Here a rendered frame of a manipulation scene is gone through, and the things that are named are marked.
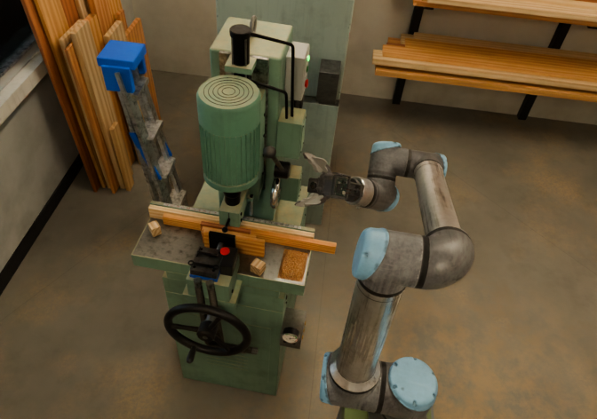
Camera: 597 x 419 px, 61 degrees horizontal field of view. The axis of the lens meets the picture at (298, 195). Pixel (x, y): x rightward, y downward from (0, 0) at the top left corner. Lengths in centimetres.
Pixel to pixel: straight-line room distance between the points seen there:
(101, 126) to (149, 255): 139
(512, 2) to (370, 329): 250
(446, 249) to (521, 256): 221
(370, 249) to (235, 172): 57
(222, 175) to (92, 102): 157
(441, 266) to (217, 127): 69
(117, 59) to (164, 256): 90
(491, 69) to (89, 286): 278
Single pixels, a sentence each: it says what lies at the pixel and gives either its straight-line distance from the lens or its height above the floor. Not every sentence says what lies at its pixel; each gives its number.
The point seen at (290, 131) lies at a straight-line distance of 167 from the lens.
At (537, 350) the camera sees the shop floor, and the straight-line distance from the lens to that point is 295.
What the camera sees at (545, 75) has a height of 62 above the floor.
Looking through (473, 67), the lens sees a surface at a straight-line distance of 360.
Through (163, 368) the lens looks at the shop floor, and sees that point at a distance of 258.
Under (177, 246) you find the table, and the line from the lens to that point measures 181.
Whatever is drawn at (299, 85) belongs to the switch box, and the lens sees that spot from 168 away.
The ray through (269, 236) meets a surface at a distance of 177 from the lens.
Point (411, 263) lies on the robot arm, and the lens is 108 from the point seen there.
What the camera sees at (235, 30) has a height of 162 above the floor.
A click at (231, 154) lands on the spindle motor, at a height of 135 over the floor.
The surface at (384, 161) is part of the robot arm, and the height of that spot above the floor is 127.
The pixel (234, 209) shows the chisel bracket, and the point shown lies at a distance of 167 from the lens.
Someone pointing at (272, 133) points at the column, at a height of 124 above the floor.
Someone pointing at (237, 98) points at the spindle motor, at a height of 150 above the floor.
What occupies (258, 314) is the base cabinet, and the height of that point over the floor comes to 67.
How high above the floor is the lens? 229
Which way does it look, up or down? 45 degrees down
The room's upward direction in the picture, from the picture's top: 6 degrees clockwise
